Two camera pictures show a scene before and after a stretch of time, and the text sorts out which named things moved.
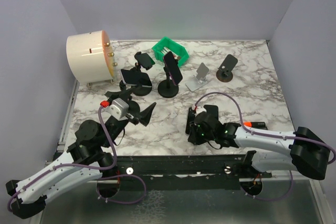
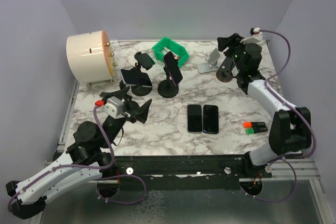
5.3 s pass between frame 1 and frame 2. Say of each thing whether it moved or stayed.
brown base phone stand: stayed
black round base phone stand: stayed
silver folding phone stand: moved
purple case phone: stayed
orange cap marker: stayed
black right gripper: moved
